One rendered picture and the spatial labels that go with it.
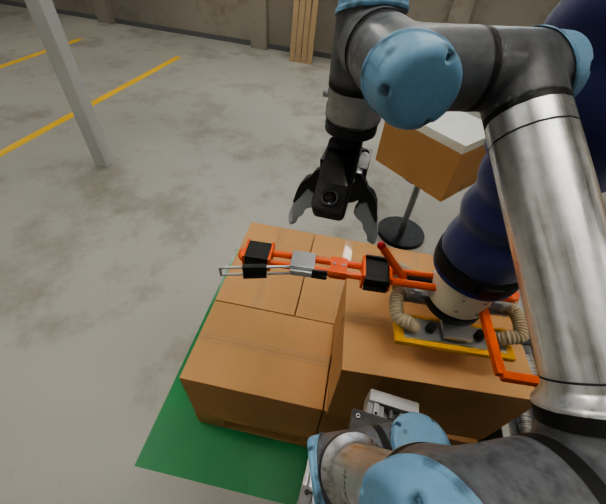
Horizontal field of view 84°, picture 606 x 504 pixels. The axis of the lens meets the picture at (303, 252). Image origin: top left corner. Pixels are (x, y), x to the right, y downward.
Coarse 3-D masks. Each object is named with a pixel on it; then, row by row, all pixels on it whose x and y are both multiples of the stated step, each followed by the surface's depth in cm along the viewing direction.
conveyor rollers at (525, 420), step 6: (528, 348) 157; (528, 354) 155; (528, 360) 153; (534, 360) 153; (534, 366) 151; (534, 372) 149; (522, 414) 136; (528, 414) 136; (522, 420) 135; (528, 420) 134; (510, 426) 133; (522, 426) 134; (528, 426) 133; (510, 432) 131; (522, 432) 133; (528, 432) 131
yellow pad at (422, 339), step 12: (420, 324) 100; (432, 324) 97; (396, 336) 97; (408, 336) 97; (420, 336) 97; (432, 336) 97; (480, 336) 95; (432, 348) 96; (444, 348) 96; (456, 348) 96; (468, 348) 96; (480, 348) 96; (504, 348) 96; (504, 360) 95
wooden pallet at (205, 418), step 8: (200, 416) 169; (208, 416) 167; (216, 424) 174; (224, 424) 171; (232, 424) 174; (240, 424) 175; (248, 424) 164; (248, 432) 173; (256, 432) 173; (264, 432) 173; (272, 432) 173; (280, 432) 162; (280, 440) 172; (288, 440) 171; (296, 440) 171; (304, 440) 164
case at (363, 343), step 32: (352, 288) 124; (352, 320) 115; (384, 320) 116; (352, 352) 107; (384, 352) 107; (416, 352) 108; (448, 352) 109; (352, 384) 109; (384, 384) 106; (416, 384) 103; (448, 384) 101; (480, 384) 102; (512, 384) 103; (448, 416) 117; (480, 416) 113; (512, 416) 110
